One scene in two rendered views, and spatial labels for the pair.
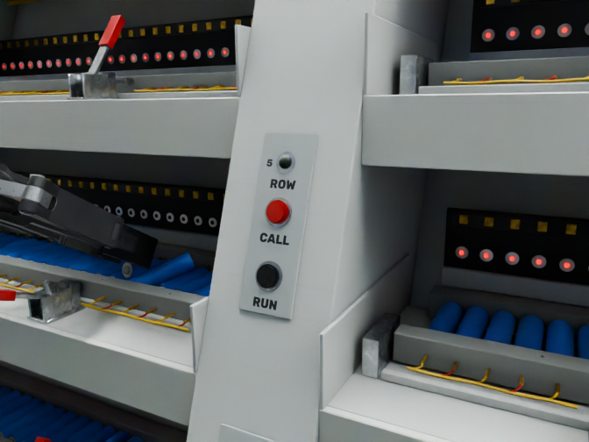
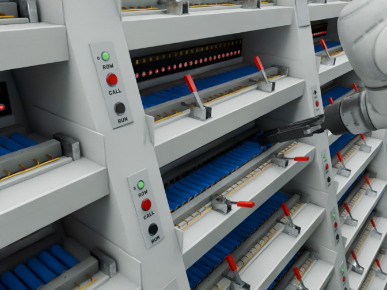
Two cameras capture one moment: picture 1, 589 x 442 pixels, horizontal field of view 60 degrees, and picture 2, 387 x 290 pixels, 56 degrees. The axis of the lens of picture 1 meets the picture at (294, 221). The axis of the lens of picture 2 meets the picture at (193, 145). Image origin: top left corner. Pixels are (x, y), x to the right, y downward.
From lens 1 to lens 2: 1.22 m
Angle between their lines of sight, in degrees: 76
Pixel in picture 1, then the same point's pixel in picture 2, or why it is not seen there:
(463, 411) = not seen: hidden behind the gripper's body
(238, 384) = (320, 142)
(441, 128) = (323, 77)
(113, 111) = (284, 92)
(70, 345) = (296, 164)
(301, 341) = not seen: hidden behind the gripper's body
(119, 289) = (279, 148)
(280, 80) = (309, 73)
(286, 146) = (314, 88)
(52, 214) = not seen: hidden behind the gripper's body
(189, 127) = (296, 90)
